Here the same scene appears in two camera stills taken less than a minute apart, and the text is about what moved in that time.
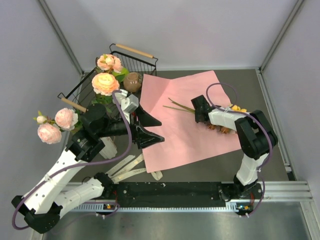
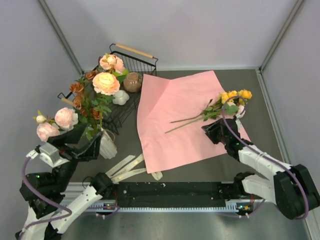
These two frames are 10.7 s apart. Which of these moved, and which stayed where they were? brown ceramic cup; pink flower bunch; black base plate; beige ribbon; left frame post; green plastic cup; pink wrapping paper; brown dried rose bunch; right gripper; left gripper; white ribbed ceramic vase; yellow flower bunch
Moved: left gripper; brown dried rose bunch; yellow flower bunch; right gripper
Stayed: pink wrapping paper; pink flower bunch; black base plate; white ribbed ceramic vase; left frame post; green plastic cup; beige ribbon; brown ceramic cup
